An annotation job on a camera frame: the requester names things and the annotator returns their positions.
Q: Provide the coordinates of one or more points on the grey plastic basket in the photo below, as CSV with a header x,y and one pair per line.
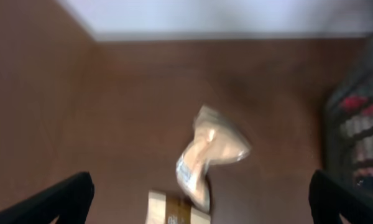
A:
x,y
349,139

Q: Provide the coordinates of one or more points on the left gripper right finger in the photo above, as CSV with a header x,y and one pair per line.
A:
x,y
330,200

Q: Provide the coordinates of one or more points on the white brown pretzel bag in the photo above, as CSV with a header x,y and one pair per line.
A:
x,y
163,209

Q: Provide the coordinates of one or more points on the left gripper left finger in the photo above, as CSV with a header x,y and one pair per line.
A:
x,y
68,201

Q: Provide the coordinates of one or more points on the orange spaghetti package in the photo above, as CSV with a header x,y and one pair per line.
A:
x,y
356,104

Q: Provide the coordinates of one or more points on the beige snack bag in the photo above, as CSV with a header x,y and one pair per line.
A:
x,y
215,142

